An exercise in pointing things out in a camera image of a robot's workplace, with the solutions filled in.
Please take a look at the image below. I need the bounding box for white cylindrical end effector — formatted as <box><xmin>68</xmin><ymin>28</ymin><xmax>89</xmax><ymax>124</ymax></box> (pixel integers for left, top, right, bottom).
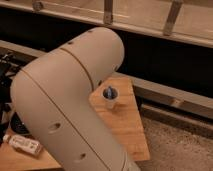
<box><xmin>102</xmin><ymin>86</ymin><xmax>118</xmax><ymax>109</ymax></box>

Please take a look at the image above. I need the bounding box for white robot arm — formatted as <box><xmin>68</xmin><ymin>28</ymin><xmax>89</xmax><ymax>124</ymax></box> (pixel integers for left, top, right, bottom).
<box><xmin>10</xmin><ymin>27</ymin><xmax>140</xmax><ymax>171</ymax></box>

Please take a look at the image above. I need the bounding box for white plastic bottle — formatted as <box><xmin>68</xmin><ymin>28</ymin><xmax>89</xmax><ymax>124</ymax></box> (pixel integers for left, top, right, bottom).
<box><xmin>3</xmin><ymin>134</ymin><xmax>42</xmax><ymax>156</ymax></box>

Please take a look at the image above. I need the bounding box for dark round bowl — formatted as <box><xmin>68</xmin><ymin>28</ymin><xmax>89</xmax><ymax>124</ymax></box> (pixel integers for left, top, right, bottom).
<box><xmin>10</xmin><ymin>113</ymin><xmax>29</xmax><ymax>135</ymax></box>

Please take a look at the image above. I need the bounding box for metal frame rail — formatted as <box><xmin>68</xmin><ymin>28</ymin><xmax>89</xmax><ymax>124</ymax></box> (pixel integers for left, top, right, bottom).
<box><xmin>0</xmin><ymin>40</ymin><xmax>213</xmax><ymax>119</ymax></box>

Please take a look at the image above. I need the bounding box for black cables and equipment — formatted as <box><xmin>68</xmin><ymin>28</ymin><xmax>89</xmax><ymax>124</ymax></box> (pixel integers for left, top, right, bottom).
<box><xmin>0</xmin><ymin>51</ymin><xmax>21</xmax><ymax>134</ymax></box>

